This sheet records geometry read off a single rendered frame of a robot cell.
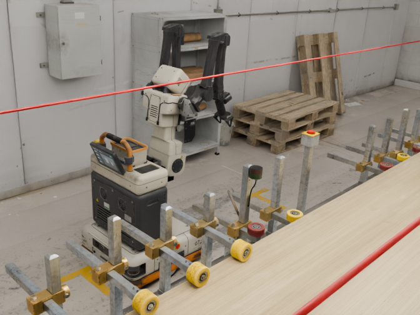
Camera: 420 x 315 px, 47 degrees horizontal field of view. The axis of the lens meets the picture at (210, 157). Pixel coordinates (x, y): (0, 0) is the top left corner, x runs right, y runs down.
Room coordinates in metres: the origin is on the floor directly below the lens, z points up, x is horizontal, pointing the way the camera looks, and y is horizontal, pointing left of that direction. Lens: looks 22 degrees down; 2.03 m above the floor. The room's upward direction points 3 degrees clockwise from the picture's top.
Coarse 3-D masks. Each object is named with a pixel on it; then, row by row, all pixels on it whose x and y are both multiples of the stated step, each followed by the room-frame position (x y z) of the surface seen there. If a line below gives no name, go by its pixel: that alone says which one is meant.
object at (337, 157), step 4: (328, 152) 3.15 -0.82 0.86; (328, 156) 3.13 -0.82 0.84; (332, 156) 3.11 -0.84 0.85; (336, 156) 3.09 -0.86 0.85; (340, 156) 3.09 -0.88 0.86; (336, 160) 3.09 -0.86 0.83; (340, 160) 3.07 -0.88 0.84; (344, 160) 3.05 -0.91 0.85; (348, 160) 3.03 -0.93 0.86; (352, 160) 3.03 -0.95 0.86; (352, 164) 3.01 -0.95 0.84; (368, 168) 2.93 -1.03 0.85; (372, 168) 2.91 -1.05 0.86; (376, 168) 2.91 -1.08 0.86; (376, 172) 2.89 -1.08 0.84; (380, 172) 2.87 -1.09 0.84
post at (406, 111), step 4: (404, 112) 3.36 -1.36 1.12; (408, 112) 3.35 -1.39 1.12; (404, 116) 3.35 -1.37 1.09; (408, 116) 3.36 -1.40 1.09; (404, 120) 3.35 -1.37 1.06; (404, 124) 3.34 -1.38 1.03; (400, 128) 3.36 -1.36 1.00; (404, 128) 3.34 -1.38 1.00; (400, 132) 3.36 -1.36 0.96; (404, 132) 3.36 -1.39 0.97; (400, 136) 3.35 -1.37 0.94; (400, 140) 3.35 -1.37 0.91; (396, 144) 3.36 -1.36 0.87; (400, 144) 3.35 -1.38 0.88; (396, 148) 3.36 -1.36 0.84; (400, 148) 3.34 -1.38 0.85
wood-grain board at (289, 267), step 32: (416, 160) 2.98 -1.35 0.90; (352, 192) 2.43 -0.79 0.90; (384, 192) 2.45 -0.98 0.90; (416, 192) 2.47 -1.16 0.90; (288, 224) 2.03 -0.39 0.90; (320, 224) 2.05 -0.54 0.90; (352, 224) 2.06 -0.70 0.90; (384, 224) 2.08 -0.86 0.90; (256, 256) 1.74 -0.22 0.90; (288, 256) 1.76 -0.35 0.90; (320, 256) 1.77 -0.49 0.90; (352, 256) 1.78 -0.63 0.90; (384, 256) 1.80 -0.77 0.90; (416, 256) 1.81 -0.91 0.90; (192, 288) 1.51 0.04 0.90; (224, 288) 1.52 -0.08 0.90; (256, 288) 1.53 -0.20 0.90; (288, 288) 1.54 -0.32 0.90; (320, 288) 1.55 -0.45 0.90; (352, 288) 1.56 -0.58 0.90; (384, 288) 1.57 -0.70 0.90; (416, 288) 1.58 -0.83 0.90
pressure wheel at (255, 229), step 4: (248, 224) 2.00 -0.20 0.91; (252, 224) 2.00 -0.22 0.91; (256, 224) 2.01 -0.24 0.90; (260, 224) 2.00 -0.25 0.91; (248, 228) 1.97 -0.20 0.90; (252, 228) 1.96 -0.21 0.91; (256, 228) 1.97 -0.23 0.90; (260, 228) 1.97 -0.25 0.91; (264, 228) 1.97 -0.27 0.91; (248, 232) 1.97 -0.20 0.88; (252, 232) 1.95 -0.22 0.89; (256, 232) 1.95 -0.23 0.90; (260, 232) 1.95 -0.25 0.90; (256, 236) 1.95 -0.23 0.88; (260, 236) 1.95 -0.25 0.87
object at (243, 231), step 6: (192, 204) 2.26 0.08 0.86; (198, 204) 2.26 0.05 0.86; (198, 210) 2.23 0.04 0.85; (216, 216) 2.14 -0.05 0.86; (222, 216) 2.15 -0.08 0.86; (222, 222) 2.11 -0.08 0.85; (228, 222) 2.09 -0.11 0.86; (246, 228) 2.04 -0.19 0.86; (240, 234) 2.03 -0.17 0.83; (246, 234) 2.00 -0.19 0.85; (252, 240) 1.97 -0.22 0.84; (258, 240) 1.97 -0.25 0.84
